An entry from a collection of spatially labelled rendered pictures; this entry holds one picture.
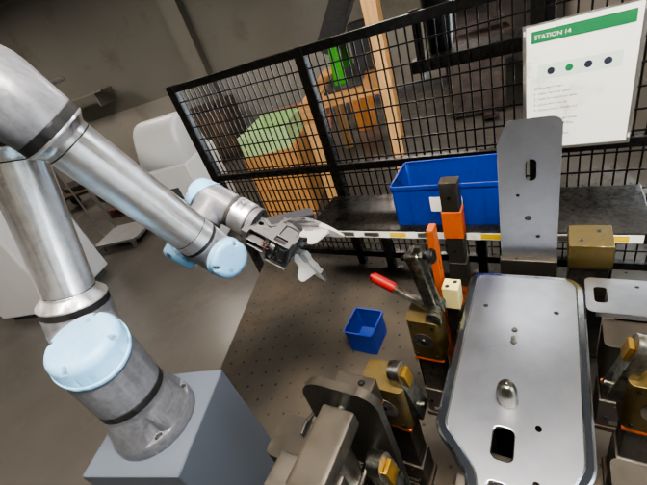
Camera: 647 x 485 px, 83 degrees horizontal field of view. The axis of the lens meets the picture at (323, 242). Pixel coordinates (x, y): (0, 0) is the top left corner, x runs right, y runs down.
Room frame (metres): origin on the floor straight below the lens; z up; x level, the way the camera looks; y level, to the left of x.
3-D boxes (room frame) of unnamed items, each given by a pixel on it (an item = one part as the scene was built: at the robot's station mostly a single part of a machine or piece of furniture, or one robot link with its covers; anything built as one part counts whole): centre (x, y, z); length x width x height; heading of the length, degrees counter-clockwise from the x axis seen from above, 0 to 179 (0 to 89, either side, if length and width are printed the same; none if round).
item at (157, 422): (0.48, 0.41, 1.15); 0.15 x 0.15 x 0.10
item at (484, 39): (1.01, -0.58, 1.46); 0.36 x 0.15 x 0.18; 52
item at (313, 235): (0.63, 0.01, 1.26); 0.09 x 0.06 x 0.03; 52
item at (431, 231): (0.62, -0.22, 0.95); 0.03 x 0.01 x 0.50; 142
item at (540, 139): (0.64, -0.45, 1.17); 0.12 x 0.01 x 0.34; 52
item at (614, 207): (0.91, -0.39, 1.02); 0.90 x 0.22 x 0.03; 52
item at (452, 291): (0.58, -0.23, 0.88); 0.04 x 0.04 x 0.37; 52
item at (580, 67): (0.82, -0.70, 1.30); 0.23 x 0.02 x 0.31; 52
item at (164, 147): (3.64, 1.06, 0.62); 0.63 x 0.54 x 1.25; 160
